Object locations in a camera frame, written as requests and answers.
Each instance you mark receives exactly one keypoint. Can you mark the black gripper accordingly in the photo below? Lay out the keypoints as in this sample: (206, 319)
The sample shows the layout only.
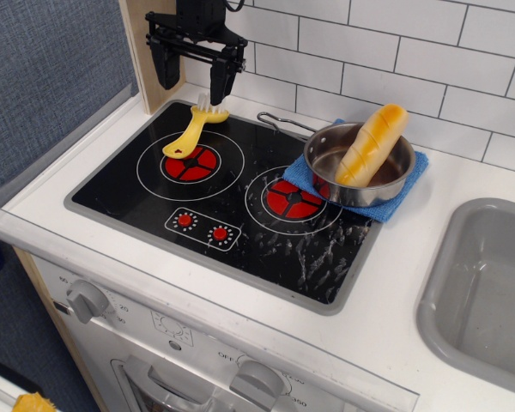
(197, 30)

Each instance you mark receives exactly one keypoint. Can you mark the yellow dish brush white bristles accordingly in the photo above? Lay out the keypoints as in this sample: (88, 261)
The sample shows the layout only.
(201, 114)

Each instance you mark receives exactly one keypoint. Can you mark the stainless steel pot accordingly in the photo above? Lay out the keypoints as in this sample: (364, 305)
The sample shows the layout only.
(358, 165)

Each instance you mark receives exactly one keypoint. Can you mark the black toy stove top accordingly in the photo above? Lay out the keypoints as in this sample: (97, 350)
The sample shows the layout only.
(227, 207)

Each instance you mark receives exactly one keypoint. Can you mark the blue cleaning cloth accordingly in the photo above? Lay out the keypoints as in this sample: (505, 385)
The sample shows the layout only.
(314, 170)

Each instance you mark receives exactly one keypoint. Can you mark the toy bread baguette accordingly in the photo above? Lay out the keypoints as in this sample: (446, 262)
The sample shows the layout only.
(374, 141)

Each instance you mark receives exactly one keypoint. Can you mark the grey left oven knob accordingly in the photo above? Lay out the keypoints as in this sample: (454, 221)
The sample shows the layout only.
(86, 300)

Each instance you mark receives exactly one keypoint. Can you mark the grey oven knob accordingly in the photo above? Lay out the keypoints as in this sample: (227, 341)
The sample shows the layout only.
(86, 300)
(257, 384)

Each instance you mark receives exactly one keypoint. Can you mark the white toy oven front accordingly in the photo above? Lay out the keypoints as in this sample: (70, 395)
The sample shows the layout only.
(140, 359)

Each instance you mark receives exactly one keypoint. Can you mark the grey right oven knob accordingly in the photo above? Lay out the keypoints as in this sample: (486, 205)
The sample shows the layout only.
(257, 384)

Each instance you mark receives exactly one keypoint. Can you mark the grey sink basin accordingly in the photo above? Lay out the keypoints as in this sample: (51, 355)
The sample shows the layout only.
(466, 314)

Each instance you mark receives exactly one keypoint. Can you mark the yellow black object bottom left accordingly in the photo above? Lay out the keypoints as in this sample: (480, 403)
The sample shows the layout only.
(29, 403)

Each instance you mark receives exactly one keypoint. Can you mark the wooden side post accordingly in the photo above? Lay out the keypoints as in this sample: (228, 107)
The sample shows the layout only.
(133, 12)

